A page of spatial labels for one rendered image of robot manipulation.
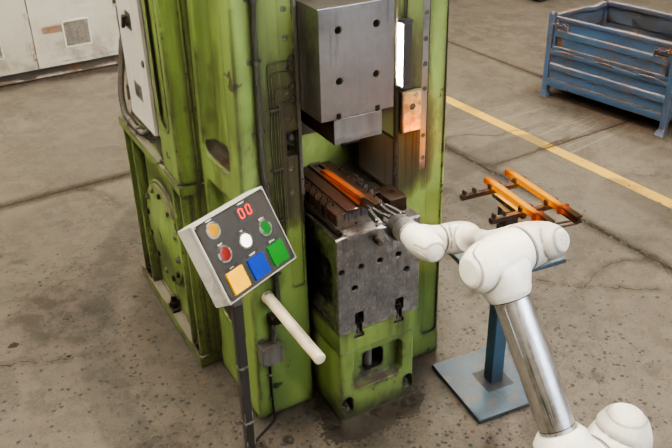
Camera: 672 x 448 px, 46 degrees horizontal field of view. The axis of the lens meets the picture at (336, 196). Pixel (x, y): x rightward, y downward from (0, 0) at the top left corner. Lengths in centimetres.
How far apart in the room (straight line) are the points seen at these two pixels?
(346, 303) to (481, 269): 111
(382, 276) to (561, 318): 131
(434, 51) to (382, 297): 99
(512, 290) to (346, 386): 140
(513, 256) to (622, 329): 210
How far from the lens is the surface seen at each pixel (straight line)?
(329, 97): 274
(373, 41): 277
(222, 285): 253
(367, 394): 347
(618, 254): 477
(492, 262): 209
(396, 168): 320
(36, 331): 430
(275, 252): 268
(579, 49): 669
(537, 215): 305
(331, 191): 310
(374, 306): 319
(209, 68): 309
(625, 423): 235
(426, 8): 304
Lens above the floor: 243
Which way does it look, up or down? 28 degrees down
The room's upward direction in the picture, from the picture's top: 1 degrees counter-clockwise
